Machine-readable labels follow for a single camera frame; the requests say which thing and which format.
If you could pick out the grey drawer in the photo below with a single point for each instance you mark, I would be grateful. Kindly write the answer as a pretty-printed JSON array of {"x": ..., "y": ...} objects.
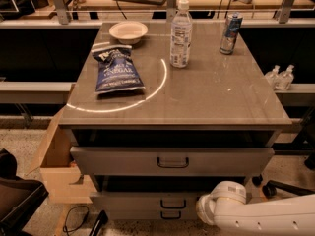
[
  {"x": 153, "y": 215},
  {"x": 144, "y": 201},
  {"x": 171, "y": 161}
]

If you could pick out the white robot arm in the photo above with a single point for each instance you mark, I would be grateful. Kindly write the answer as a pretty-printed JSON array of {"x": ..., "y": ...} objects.
[{"x": 225, "y": 207}]

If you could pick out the grey metal drawer cabinet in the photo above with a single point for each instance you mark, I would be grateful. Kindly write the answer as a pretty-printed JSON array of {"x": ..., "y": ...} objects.
[{"x": 217, "y": 101}]

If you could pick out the grey top drawer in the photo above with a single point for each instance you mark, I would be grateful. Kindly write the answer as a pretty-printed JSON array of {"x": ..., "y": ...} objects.
[{"x": 171, "y": 161}]

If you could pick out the grey bottom drawer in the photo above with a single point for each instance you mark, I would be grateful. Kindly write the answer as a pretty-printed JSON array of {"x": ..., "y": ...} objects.
[{"x": 153, "y": 215}]

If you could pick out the blue chip bag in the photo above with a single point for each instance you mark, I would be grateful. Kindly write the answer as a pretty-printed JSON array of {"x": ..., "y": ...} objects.
[{"x": 116, "y": 70}]

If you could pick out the white paper bowl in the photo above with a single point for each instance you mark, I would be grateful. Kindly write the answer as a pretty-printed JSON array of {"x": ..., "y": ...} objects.
[{"x": 128, "y": 32}]

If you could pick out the clear plastic water bottle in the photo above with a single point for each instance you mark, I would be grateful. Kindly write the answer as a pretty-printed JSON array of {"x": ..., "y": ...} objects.
[{"x": 181, "y": 34}]

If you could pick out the silver blue energy drink can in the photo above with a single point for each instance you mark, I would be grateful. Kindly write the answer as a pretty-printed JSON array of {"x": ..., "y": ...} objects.
[{"x": 230, "y": 33}]

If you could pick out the cardboard box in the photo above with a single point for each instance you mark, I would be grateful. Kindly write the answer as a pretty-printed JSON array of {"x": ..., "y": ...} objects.
[{"x": 58, "y": 170}]

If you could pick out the left sanitizer bottle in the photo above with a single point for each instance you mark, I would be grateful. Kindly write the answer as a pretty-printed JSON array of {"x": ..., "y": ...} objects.
[{"x": 273, "y": 76}]

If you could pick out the sanitizer bottle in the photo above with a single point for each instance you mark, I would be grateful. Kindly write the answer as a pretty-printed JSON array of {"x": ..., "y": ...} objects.
[
  {"x": 273, "y": 76},
  {"x": 285, "y": 78}
]

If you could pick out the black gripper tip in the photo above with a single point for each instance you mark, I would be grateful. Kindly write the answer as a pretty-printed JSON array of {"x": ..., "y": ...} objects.
[{"x": 101, "y": 220}]

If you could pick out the right sanitizer bottle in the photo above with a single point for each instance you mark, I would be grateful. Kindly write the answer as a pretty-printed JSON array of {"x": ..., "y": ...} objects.
[{"x": 285, "y": 78}]

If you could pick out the black chair base right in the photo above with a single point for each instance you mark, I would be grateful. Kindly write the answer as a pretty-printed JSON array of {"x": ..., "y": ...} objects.
[{"x": 300, "y": 145}]

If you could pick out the black office chair left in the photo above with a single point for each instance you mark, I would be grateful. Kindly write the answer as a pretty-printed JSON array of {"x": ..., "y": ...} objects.
[{"x": 19, "y": 198}]

